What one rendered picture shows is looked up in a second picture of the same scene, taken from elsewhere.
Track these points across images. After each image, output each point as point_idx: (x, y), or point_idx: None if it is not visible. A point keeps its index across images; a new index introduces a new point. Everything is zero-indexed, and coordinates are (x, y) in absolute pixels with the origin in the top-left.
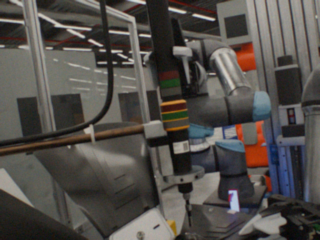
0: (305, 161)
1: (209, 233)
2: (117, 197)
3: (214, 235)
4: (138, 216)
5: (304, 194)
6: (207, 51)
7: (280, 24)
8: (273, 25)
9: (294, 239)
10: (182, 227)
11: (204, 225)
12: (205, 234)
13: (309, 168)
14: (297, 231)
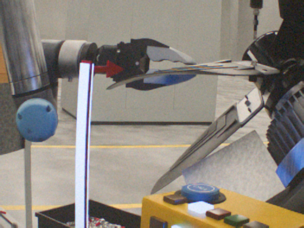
0: (31, 17)
1: (222, 65)
2: None
3: (222, 63)
4: (299, 25)
5: (37, 63)
6: None
7: None
8: None
9: (142, 74)
10: (237, 74)
11: (212, 69)
12: (227, 65)
13: (37, 25)
14: (145, 63)
